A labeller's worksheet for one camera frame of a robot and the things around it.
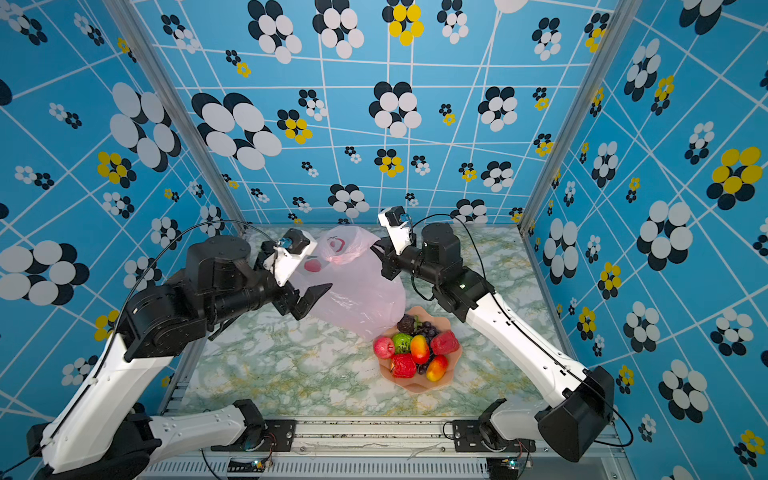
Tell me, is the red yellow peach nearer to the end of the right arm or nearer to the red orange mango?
the red orange mango

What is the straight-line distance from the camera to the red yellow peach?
785 millimetres

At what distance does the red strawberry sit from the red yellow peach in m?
0.04

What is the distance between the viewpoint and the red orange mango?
792 mm

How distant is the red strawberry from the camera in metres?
0.79

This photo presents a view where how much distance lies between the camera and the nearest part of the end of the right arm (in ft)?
1.93
